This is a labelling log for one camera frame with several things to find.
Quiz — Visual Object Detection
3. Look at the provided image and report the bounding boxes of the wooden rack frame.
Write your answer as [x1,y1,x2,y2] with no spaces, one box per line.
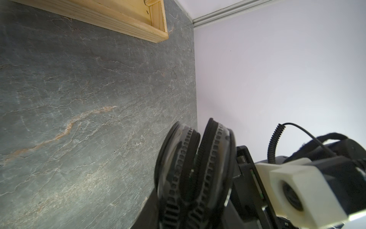
[19,0,169,43]

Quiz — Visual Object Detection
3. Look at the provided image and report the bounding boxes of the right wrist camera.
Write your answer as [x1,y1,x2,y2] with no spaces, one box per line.
[255,158,355,229]

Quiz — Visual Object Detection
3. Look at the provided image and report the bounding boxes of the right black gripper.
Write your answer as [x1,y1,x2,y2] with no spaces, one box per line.
[228,146,286,229]

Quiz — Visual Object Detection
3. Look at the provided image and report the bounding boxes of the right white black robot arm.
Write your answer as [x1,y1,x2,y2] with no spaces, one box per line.
[222,133,366,229]

